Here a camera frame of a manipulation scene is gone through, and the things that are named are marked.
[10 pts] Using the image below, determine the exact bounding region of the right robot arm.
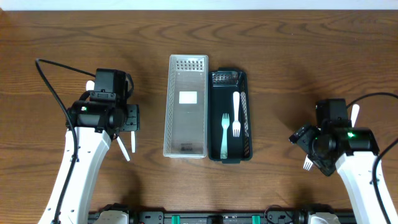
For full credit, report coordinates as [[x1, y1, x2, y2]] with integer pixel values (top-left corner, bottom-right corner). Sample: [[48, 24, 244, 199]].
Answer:
[[289, 98, 397, 223]]

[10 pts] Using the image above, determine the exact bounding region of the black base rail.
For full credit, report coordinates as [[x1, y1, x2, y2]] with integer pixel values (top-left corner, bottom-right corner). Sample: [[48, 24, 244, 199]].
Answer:
[[88, 203, 357, 224]]

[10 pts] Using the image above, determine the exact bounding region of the white plastic spoon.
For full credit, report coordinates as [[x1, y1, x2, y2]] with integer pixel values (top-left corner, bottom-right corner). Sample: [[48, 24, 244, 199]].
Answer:
[[86, 80, 95, 91], [131, 131, 136, 153], [116, 136, 131, 161]]

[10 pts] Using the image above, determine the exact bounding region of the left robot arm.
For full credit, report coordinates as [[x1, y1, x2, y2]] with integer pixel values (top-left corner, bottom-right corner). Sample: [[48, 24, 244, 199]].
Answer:
[[39, 68, 140, 223]]

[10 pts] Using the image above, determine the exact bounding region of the clear perforated plastic basket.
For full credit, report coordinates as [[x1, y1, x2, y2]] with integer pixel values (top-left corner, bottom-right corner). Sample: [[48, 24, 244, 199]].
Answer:
[[163, 54, 209, 159]]

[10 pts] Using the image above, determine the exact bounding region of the pale green plastic fork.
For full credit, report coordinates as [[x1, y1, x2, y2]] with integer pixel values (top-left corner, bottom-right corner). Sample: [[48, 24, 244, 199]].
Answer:
[[220, 113, 230, 159]]

